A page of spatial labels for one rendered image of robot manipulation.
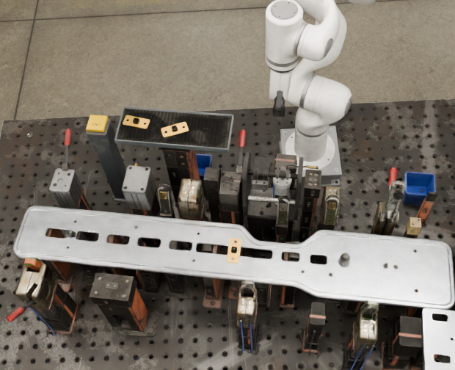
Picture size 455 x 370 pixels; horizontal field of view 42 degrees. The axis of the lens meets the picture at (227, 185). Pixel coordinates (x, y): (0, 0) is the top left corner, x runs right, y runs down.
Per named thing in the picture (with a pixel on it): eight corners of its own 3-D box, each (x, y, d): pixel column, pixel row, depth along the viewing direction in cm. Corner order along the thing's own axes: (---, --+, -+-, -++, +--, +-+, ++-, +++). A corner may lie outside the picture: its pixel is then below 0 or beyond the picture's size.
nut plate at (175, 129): (164, 137, 192) (163, 135, 191) (161, 128, 194) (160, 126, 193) (188, 131, 193) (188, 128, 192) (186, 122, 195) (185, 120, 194)
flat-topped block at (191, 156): (174, 206, 231) (157, 139, 193) (177, 189, 235) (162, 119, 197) (199, 209, 230) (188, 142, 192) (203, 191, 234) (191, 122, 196)
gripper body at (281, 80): (268, 41, 150) (268, 71, 160) (265, 72, 145) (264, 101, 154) (299, 42, 149) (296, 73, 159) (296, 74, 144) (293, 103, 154)
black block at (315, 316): (298, 357, 200) (304, 329, 175) (300, 326, 205) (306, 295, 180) (322, 360, 199) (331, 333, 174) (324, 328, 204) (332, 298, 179)
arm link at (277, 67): (267, 36, 148) (267, 45, 151) (263, 63, 144) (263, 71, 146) (301, 38, 147) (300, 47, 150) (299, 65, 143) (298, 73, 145)
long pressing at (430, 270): (7, 264, 190) (6, 262, 189) (28, 202, 202) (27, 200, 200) (456, 312, 176) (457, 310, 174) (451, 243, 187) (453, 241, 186)
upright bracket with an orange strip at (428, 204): (395, 263, 215) (428, 194, 172) (395, 260, 216) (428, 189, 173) (403, 264, 215) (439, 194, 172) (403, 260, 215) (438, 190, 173)
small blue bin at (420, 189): (400, 205, 227) (405, 193, 220) (400, 183, 232) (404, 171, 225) (429, 208, 226) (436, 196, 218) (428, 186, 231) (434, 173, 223)
